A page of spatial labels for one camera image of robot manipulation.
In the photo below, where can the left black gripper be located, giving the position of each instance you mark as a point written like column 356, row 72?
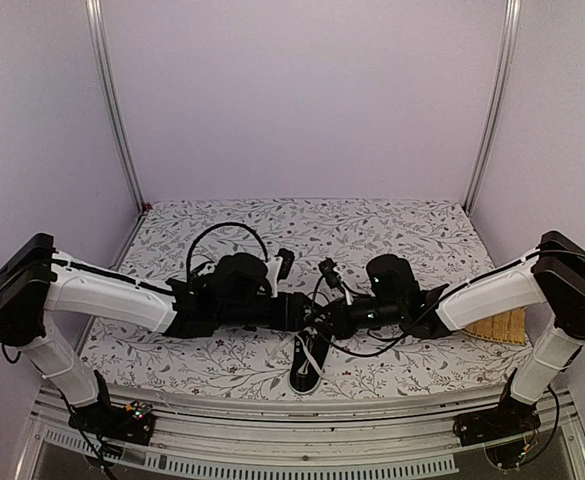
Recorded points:
column 291, row 314

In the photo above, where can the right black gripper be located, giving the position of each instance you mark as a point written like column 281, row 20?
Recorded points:
column 341, row 326

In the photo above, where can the black canvas sneaker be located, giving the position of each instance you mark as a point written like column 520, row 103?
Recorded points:
column 200, row 274
column 309, row 357

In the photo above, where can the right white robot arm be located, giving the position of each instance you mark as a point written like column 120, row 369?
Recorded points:
column 553, row 273

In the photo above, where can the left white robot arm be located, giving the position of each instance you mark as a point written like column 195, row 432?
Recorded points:
column 240, row 290

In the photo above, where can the floral patterned table mat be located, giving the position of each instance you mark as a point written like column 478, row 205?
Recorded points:
column 435, row 236

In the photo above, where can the woven bamboo tray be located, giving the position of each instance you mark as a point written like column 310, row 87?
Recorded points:
column 505, row 328

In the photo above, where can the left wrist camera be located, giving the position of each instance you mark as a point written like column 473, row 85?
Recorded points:
column 278, row 268

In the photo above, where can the front aluminium rail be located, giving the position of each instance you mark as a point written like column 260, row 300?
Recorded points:
column 393, row 438

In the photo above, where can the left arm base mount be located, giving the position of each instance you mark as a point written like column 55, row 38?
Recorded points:
column 132, row 423

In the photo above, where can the right aluminium frame post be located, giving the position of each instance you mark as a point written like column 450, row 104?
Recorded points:
column 504, row 63

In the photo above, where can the aluminium frame post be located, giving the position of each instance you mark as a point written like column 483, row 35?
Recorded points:
column 504, row 63
column 96, row 26

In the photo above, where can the left aluminium frame post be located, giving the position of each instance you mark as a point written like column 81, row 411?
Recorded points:
column 96, row 26

